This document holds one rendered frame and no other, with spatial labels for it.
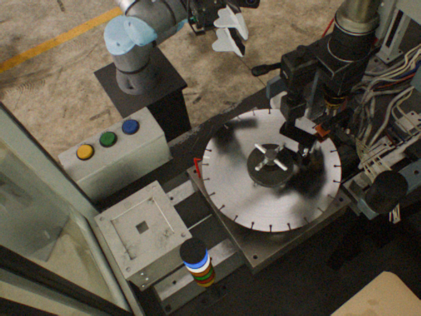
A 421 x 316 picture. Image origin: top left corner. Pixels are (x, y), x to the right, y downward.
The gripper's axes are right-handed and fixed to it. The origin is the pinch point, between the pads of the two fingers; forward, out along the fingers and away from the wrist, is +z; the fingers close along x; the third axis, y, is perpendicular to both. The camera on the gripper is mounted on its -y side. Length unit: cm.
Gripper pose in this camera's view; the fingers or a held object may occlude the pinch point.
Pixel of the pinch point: (245, 42)
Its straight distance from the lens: 84.0
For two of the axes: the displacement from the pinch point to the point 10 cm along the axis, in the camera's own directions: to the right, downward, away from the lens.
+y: -9.2, 3.0, -2.6
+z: 3.9, 7.9, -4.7
